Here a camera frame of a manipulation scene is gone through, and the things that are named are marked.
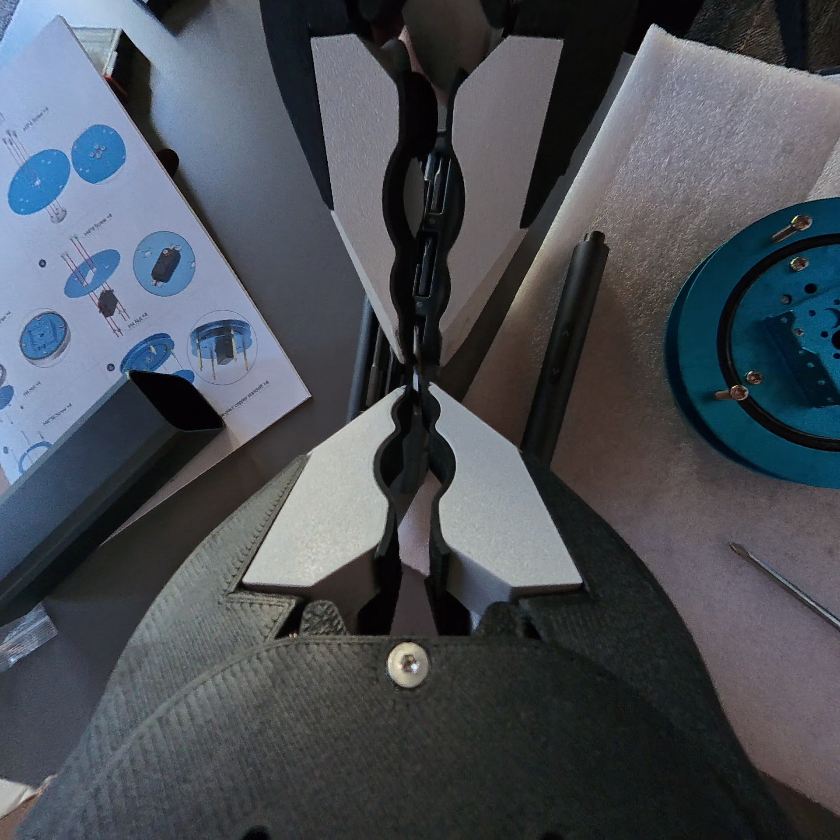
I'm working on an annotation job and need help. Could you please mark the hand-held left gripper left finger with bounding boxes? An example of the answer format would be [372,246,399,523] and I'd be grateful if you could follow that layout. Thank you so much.
[241,386,412,599]

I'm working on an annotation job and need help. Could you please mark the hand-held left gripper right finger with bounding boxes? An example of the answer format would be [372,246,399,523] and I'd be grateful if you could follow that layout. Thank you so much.
[425,386,585,613]

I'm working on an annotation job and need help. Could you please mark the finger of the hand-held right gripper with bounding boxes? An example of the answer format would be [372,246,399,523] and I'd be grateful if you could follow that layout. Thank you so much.
[432,36,565,370]
[310,36,438,366]

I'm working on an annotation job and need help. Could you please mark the black screwdriver bit case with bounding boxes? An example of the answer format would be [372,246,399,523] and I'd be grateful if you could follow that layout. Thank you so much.
[346,150,463,493]

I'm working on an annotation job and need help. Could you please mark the black electric screwdriver pen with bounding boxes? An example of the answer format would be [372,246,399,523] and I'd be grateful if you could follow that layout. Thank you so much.
[521,230,608,460]

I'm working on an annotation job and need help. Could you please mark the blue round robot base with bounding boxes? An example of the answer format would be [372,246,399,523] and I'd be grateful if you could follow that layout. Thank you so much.
[664,200,840,490]

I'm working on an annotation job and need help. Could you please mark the dark grey desk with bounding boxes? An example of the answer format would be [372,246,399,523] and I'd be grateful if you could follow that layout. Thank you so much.
[0,0,631,782]

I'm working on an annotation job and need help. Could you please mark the white assembly manual blue pictures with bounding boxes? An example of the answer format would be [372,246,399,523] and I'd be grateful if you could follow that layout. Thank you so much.
[0,16,312,487]

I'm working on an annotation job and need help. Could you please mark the white foam sheet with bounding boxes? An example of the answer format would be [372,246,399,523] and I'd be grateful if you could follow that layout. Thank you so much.
[394,23,840,815]

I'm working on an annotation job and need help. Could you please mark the small black box striped edge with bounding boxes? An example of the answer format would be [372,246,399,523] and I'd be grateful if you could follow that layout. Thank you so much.
[69,26,155,99]

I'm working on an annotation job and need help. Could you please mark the dark metal case sleeve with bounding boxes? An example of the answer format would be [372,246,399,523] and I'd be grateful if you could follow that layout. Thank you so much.
[0,371,227,621]

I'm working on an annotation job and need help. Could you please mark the long thin screwdriver bit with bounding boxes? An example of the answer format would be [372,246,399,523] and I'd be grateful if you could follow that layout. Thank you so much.
[728,541,840,634]

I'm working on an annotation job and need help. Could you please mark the clear plastic bag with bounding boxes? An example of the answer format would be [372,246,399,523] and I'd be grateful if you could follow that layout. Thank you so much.
[0,604,56,673]

